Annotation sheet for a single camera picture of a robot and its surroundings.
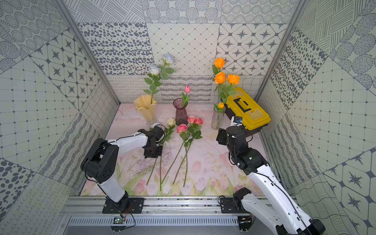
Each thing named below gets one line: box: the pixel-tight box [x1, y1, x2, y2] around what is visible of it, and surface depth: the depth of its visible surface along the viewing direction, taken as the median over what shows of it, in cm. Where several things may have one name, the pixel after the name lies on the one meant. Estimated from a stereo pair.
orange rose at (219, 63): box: [212, 57, 226, 75], surface depth 87 cm
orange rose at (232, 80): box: [226, 73, 240, 98], surface depth 87 cm
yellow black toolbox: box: [224, 87, 272, 135], surface depth 97 cm
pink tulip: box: [181, 85, 191, 108], surface depth 93 cm
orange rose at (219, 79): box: [213, 71, 228, 103], surface depth 85 cm
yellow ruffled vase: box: [133, 94, 158, 125], surface depth 97 cm
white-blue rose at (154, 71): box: [143, 64, 163, 105], surface depth 90 cm
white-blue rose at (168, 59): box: [158, 53, 175, 80], surface depth 91 cm
